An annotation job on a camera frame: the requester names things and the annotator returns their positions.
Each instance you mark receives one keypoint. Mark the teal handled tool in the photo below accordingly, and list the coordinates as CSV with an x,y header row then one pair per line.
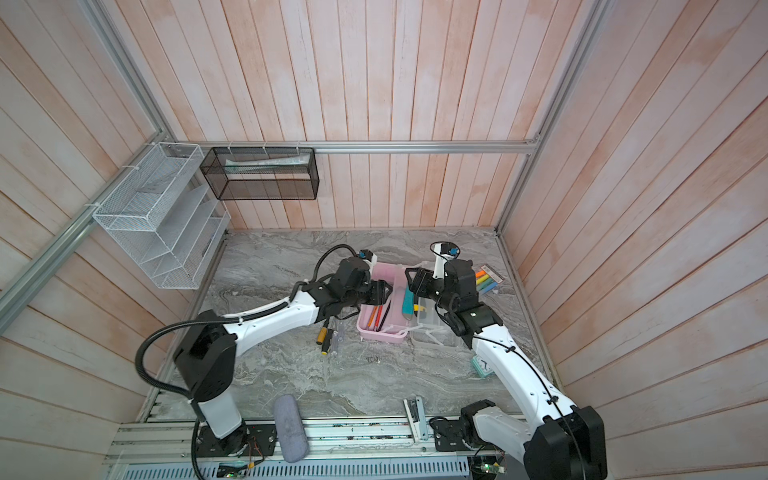
x,y
408,303

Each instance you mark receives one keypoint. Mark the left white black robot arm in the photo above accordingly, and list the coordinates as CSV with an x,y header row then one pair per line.
x,y
214,345

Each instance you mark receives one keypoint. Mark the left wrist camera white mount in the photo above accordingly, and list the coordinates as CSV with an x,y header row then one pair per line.
x,y
368,256

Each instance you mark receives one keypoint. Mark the black yellow stubby screwdriver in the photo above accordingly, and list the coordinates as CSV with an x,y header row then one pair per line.
x,y
419,306

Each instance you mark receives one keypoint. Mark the orange handled screwdriver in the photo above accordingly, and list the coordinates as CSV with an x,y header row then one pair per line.
x,y
371,318

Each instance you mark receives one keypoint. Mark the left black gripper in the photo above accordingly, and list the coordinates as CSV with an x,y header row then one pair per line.
x,y
378,295

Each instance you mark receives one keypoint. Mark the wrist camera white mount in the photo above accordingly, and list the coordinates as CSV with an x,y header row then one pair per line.
x,y
443,251
368,256

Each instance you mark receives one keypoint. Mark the red handled screwdriver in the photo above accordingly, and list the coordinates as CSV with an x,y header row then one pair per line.
x,y
376,318

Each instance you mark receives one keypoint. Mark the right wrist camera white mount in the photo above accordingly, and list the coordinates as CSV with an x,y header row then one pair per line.
x,y
443,251

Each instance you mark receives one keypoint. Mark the metal bracket on rail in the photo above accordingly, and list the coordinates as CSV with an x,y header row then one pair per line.
x,y
417,420

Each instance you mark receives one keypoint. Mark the clear bag of bits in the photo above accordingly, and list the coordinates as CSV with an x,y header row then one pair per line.
x,y
338,327

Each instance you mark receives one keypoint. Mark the black mesh wall basket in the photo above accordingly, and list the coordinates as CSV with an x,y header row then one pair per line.
x,y
261,173

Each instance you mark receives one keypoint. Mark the pink plastic tool box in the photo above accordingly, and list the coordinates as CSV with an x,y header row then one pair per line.
x,y
399,303

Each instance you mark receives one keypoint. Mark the aluminium front rail frame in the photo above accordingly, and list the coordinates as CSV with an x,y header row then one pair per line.
x,y
339,448

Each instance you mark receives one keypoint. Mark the white wire mesh shelf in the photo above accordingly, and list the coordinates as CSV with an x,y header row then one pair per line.
x,y
170,228

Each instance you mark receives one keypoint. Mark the pack of coloured highlighters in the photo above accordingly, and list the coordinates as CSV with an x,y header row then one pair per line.
x,y
486,280

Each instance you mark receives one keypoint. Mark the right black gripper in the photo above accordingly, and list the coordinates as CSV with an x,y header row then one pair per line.
x,y
423,280

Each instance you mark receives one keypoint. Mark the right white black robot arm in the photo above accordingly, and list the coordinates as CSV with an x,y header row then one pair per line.
x,y
556,439

